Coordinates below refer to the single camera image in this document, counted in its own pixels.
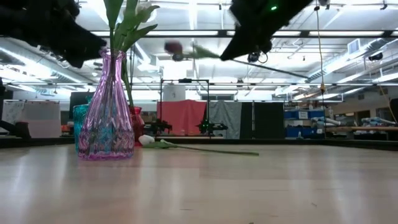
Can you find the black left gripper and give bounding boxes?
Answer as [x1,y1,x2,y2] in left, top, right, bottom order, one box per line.
[0,0,108,68]

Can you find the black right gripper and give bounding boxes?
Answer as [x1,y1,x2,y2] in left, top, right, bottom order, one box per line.
[220,0,312,62]

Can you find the pink tulip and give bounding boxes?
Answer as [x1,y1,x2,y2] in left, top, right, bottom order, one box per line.
[113,0,161,109]

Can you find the pink glass vase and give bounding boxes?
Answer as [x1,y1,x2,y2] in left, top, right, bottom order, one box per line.
[77,49,135,161]

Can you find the white tulip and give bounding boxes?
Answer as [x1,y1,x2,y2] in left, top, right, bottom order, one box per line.
[138,134,260,156]

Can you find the teal glass vase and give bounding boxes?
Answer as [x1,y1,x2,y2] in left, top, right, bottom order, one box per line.
[72,95,94,153]

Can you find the red glass vase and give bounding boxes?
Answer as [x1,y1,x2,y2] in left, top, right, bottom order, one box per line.
[129,105,146,147]

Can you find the black monitor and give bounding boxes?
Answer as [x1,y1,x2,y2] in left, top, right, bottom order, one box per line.
[68,91,96,121]

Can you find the black panel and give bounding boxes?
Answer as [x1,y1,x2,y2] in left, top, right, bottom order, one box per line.
[241,101,285,139]

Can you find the grey cloth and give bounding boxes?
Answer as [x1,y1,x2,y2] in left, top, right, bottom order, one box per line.
[206,101,243,139]

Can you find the black overhead beam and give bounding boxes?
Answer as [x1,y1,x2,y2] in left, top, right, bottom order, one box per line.
[89,29,398,39]

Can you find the white board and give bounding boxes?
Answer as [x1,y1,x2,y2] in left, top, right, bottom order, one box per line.
[1,101,62,138]

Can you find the blue storage bin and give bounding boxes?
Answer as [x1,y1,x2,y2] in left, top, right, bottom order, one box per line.
[284,110,326,120]
[285,126,324,138]

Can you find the white column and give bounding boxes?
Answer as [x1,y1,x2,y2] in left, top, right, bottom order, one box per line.
[163,85,187,102]

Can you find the red cloth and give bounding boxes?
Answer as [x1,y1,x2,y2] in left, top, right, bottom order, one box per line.
[156,99,208,136]

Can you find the wooden background table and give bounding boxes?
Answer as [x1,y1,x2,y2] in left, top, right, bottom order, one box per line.
[325,125,398,132]

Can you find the hanging cable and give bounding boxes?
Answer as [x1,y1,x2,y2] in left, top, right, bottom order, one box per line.
[314,5,326,138]

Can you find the black aluminium table frame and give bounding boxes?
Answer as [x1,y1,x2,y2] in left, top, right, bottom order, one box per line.
[0,135,398,152]

